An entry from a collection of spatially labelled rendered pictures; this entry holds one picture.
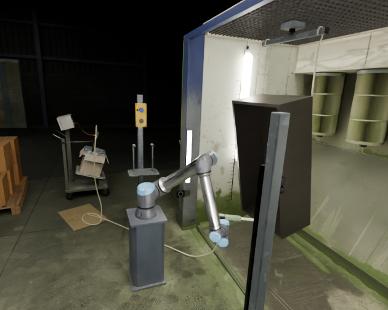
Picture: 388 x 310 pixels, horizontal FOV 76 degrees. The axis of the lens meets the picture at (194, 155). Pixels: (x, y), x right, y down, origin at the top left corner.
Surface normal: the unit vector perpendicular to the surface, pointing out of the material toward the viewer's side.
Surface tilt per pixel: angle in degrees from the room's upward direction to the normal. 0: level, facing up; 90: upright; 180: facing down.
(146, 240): 90
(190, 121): 90
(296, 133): 90
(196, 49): 90
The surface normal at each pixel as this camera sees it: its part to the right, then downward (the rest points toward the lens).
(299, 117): 0.45, 0.24
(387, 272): -0.76, -0.48
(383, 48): -0.93, 0.05
